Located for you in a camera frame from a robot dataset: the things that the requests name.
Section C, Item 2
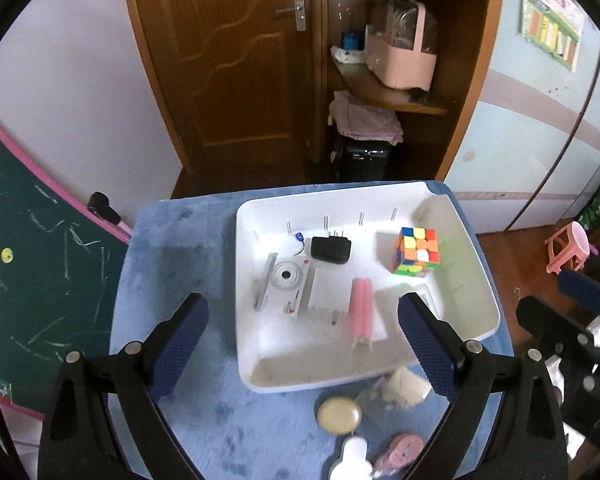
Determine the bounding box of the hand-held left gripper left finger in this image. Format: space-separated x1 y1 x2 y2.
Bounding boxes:
37 292 210 480

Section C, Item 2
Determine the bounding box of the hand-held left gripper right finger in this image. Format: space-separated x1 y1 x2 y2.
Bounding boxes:
397 291 568 480

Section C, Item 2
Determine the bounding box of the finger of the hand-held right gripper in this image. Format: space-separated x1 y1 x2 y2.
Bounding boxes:
516 296 597 361
556 269 600 314

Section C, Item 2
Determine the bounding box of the pink folding comb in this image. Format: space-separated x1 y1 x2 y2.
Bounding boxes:
347 277 377 348

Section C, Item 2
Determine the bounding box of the multicolour puzzle cube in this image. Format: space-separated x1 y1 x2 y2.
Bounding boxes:
391 226 440 278

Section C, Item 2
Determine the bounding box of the white plastic tray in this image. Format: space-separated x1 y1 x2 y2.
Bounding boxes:
235 180 502 393

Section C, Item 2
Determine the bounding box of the white square charger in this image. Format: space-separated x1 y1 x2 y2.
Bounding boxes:
307 267 356 326

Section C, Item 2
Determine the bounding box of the white toy camera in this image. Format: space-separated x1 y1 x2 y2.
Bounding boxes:
252 231 313 317

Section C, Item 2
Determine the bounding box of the black charger plug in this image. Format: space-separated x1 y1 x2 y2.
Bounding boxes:
310 230 353 265

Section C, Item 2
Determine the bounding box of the cream rectangular block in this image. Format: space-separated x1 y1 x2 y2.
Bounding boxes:
384 366 433 409

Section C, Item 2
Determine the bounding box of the pink plastic stool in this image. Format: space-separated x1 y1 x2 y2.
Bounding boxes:
545 221 592 276

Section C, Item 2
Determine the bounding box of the blue fuzzy mat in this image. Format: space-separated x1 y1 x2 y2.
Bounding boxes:
109 180 513 480

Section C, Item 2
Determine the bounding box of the round gold compact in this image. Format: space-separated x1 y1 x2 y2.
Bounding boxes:
316 396 363 436

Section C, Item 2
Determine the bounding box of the pink cartoon figure toy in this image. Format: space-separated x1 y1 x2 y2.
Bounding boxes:
371 432 425 479

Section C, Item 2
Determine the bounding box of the white plastic bottle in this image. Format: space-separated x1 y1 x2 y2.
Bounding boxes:
328 436 372 480

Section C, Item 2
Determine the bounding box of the pale blue floral wardrobe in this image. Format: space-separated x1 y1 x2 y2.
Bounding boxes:
437 0 600 234

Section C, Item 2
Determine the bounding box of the black easel knob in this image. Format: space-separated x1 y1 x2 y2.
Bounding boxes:
87 191 122 225

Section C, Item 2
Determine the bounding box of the black bin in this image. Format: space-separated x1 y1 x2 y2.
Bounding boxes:
336 137 395 183

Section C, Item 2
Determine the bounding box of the brown wooden shelf unit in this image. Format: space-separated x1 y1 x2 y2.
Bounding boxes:
320 0 506 184

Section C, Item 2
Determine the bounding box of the pink folded cloth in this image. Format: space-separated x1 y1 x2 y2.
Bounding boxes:
328 90 405 146

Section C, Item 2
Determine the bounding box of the pink basket with clear dome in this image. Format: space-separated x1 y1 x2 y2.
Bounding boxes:
366 0 440 90

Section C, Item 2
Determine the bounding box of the brown wooden door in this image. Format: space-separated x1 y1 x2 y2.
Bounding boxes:
120 0 327 183

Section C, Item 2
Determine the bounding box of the white tissue pack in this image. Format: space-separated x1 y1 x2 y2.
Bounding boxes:
330 45 370 66

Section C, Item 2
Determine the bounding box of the green chalkboard with pink frame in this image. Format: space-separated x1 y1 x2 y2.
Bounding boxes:
0 102 133 418

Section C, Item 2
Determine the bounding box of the wall poster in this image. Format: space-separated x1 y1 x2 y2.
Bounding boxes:
519 0 585 72

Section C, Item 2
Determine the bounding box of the metal door handle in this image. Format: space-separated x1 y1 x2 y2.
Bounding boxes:
276 0 308 31

